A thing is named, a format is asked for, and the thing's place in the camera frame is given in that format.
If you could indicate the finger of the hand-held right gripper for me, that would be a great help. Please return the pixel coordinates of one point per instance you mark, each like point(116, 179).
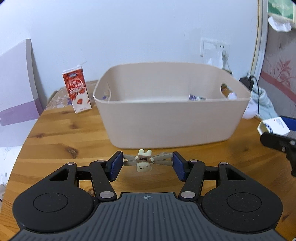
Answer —
point(277, 141)
point(290, 122)

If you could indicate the small beige toy figure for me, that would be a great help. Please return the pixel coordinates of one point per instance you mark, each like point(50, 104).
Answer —
point(143, 160)

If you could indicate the white patterned cloth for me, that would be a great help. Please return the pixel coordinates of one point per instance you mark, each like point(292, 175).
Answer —
point(9, 160)

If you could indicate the black charger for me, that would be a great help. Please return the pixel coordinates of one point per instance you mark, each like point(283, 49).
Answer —
point(246, 82)

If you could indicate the olive cardboard box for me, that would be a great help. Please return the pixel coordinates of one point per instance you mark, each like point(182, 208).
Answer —
point(224, 87)

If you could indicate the white power strip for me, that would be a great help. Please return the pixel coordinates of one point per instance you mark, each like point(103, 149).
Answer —
point(251, 112)

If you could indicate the white wall socket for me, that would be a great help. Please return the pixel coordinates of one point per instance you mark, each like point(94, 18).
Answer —
point(223, 46)

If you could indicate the white and purple board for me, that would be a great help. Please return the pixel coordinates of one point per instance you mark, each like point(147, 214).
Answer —
point(16, 81)

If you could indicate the floral panel with white frame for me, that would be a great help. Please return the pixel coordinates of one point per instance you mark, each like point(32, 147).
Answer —
point(279, 69)

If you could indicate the light blue blanket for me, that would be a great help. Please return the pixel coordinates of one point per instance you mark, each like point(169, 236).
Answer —
point(266, 104)

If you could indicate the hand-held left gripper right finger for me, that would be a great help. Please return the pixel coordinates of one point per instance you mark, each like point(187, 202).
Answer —
point(179, 165)

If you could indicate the small purple box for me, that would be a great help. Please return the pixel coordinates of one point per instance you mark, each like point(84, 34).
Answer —
point(196, 97)

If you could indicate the blue and white patterned box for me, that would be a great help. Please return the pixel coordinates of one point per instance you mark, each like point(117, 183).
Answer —
point(275, 126)

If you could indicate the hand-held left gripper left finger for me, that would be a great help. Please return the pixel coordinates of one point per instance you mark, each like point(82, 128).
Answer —
point(116, 165)

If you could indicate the white plug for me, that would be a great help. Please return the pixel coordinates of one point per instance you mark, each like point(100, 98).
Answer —
point(225, 55)

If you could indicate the green tissue pack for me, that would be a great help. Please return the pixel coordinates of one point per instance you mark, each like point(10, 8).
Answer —
point(279, 9)

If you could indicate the red milk carton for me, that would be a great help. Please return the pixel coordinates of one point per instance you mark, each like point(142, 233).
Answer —
point(77, 92)

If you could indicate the beige plastic storage bin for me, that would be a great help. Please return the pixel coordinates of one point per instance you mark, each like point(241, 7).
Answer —
point(166, 122)

